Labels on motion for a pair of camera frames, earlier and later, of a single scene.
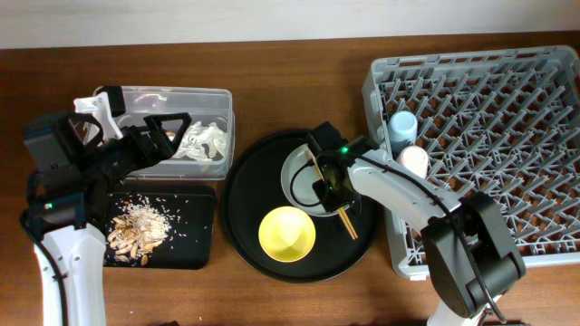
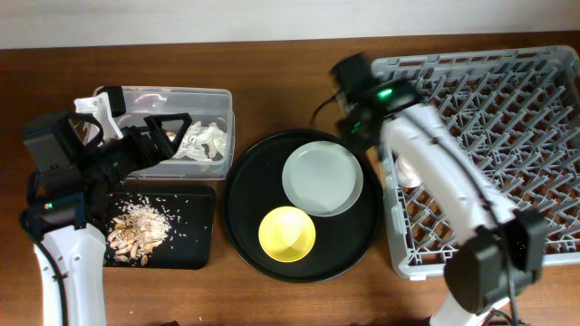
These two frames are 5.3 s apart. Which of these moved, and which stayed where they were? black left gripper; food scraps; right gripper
Moved: right gripper
Stayed: black left gripper; food scraps
